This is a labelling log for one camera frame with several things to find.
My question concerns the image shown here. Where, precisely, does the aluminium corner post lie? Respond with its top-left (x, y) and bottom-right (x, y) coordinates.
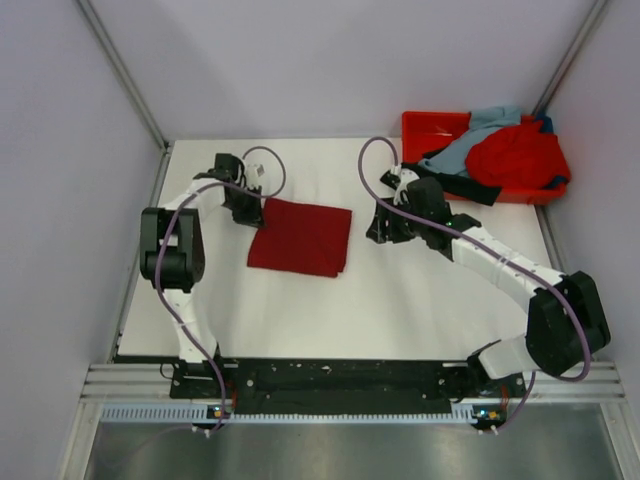
top-left (531, 0), bottom-right (613, 116)
top-left (73, 0), bottom-right (169, 151)

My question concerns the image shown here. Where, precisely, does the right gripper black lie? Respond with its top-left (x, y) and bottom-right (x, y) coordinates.
top-left (367, 196), bottom-right (429, 244)

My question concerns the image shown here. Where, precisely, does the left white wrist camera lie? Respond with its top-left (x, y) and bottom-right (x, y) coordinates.
top-left (244, 163), bottom-right (265, 191)

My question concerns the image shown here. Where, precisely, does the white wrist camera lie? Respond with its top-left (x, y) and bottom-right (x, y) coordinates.
top-left (244, 163), bottom-right (265, 191)
top-left (380, 165), bottom-right (420, 206)

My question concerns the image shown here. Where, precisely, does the left aluminium corner post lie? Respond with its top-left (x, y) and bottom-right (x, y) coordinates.
top-left (73, 0), bottom-right (169, 151)

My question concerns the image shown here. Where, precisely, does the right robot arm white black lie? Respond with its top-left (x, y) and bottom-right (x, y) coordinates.
top-left (363, 171), bottom-right (611, 396)

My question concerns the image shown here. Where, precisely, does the bright red t shirt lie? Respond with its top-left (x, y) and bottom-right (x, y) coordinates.
top-left (465, 121), bottom-right (572, 190)

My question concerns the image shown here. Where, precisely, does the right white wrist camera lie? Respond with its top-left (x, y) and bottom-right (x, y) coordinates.
top-left (380, 165), bottom-right (420, 206)

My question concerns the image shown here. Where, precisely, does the right aluminium corner post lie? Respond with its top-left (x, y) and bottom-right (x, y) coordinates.
top-left (531, 0), bottom-right (613, 116)

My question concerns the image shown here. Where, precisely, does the dark red t shirt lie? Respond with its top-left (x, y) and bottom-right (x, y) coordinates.
top-left (247, 199), bottom-right (352, 278)

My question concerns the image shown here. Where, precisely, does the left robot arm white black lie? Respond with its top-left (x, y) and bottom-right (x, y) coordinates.
top-left (140, 153), bottom-right (265, 398)

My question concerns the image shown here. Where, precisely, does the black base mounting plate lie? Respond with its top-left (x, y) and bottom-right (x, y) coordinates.
top-left (170, 357), bottom-right (525, 415)

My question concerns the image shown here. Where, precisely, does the grey slotted cable duct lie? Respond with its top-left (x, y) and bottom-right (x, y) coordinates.
top-left (101, 404), bottom-right (503, 426)

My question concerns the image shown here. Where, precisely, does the black t shirt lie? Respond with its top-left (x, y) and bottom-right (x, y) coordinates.
top-left (380, 163), bottom-right (502, 206)

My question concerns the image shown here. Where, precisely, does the red plastic bin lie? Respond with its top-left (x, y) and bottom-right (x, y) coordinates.
top-left (401, 111), bottom-right (567, 206)

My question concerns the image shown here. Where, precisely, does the right aluminium side rail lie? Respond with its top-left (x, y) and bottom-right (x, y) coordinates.
top-left (534, 204), bottom-right (596, 361)

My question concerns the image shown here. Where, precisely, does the light blue t shirt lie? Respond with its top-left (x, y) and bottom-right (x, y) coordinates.
top-left (419, 105), bottom-right (522, 178)

